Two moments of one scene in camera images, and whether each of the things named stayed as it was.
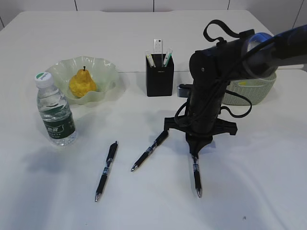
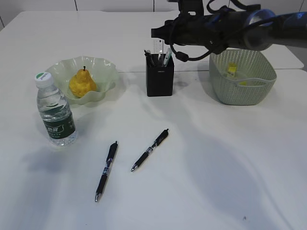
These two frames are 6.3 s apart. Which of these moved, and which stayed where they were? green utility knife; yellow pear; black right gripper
Moved: black right gripper
Stayed: green utility knife; yellow pear
